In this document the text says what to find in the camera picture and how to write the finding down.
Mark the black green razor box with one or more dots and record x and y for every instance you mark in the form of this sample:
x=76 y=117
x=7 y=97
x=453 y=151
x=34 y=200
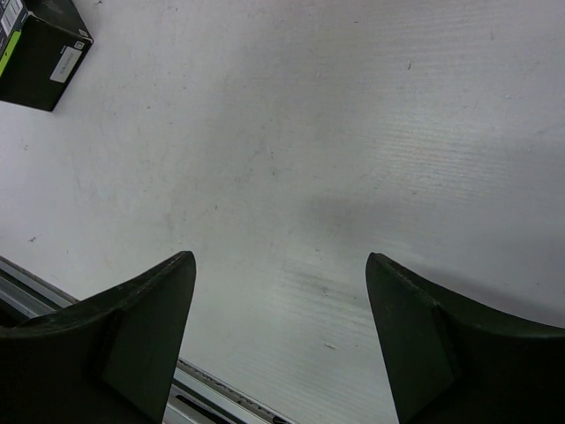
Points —
x=42 y=46

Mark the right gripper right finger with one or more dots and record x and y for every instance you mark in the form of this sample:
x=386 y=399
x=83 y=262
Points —
x=451 y=359

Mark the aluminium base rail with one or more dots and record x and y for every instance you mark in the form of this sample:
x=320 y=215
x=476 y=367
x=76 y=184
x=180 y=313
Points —
x=195 y=396

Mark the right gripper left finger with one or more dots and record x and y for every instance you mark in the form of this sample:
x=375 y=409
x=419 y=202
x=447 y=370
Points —
x=109 y=358

